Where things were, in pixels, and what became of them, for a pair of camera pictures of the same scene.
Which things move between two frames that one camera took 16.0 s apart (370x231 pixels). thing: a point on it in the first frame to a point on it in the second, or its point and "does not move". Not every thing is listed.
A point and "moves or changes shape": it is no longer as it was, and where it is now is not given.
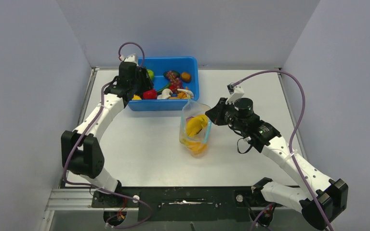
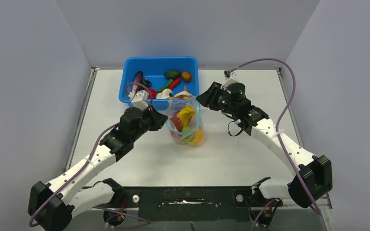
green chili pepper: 167,87 does not move
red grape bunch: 175,83 to 178,122
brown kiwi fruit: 185,76 does not move
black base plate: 185,204 does not move
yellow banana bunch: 195,124 to 186,113
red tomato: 151,94 does not move
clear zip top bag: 196,129 moves or changes shape
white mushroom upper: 166,94 does not move
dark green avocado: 176,74 does not move
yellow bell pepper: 197,147 to 198,137
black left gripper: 147,84 to 158,119
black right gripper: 216,114 to 208,99
